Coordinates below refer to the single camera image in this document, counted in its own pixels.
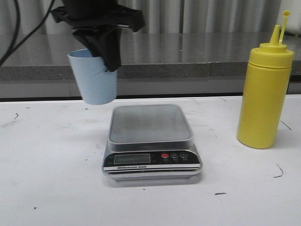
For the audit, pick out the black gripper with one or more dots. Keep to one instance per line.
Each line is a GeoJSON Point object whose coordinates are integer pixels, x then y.
{"type": "Point", "coordinates": [90, 14]}

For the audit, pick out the light blue plastic cup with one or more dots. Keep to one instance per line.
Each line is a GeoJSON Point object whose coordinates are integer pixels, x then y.
{"type": "Point", "coordinates": [97, 85]}

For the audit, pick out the yellow squeeze bottle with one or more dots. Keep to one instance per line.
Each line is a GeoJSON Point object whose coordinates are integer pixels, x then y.
{"type": "Point", "coordinates": [267, 79]}

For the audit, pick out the silver digital kitchen scale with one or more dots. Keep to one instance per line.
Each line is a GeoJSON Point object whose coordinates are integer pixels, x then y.
{"type": "Point", "coordinates": [150, 142]}

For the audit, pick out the grey stone counter ledge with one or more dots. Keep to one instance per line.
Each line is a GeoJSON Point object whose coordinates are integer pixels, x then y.
{"type": "Point", "coordinates": [196, 64]}

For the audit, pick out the white object on counter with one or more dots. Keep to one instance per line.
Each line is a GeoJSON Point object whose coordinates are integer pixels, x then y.
{"type": "Point", "coordinates": [294, 25]}

